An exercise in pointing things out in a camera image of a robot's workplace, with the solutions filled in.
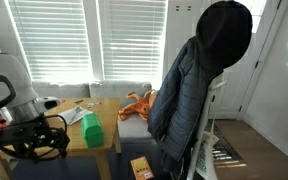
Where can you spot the white door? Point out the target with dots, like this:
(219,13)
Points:
(238,77)

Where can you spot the white paper sheet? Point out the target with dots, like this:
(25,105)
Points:
(74,114)

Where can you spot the white tote bag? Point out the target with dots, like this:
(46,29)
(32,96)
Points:
(205,162)

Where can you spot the green plastic box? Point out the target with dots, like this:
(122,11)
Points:
(92,131)

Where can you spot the dark blue rug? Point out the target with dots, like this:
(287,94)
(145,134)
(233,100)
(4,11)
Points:
(85,167)

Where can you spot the grey sofa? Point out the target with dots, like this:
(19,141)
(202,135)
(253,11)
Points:
(133,129)

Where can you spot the orange plush toy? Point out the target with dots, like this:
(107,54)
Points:
(142,106)

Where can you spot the dark blue puffer jacket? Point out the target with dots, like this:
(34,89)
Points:
(176,111)

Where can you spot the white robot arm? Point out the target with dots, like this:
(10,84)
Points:
(17,95)

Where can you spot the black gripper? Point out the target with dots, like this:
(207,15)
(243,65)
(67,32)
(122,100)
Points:
(34,140)

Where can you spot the wooden side table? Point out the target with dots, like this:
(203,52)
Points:
(107,113)

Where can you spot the window blind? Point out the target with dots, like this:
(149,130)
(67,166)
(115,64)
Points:
(132,38)
(54,38)

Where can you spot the right window blind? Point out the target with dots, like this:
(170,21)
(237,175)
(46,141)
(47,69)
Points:
(132,38)

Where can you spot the striped doormat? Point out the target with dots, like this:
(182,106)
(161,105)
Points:
(222,151)

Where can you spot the left window blind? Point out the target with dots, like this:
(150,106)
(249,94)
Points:
(54,38)

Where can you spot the orange book on floor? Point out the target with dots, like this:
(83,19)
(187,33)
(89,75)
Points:
(141,169)

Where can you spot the white coat stand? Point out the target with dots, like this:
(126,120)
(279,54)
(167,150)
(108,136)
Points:
(211,102)

